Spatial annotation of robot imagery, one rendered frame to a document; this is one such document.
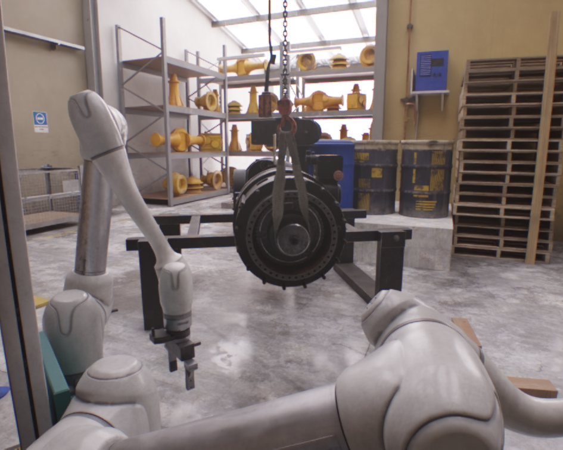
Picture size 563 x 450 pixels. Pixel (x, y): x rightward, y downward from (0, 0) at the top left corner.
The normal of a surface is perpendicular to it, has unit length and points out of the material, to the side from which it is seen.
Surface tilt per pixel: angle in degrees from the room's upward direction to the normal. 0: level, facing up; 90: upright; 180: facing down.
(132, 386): 56
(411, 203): 90
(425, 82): 90
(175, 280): 77
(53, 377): 0
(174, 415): 0
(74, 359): 92
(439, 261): 90
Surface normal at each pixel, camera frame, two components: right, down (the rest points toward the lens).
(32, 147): 0.93, 0.07
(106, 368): 0.03, -1.00
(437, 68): -0.38, 0.18
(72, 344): 0.44, 0.11
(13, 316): 0.62, 0.15
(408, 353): -0.53, -0.84
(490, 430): 0.57, -0.45
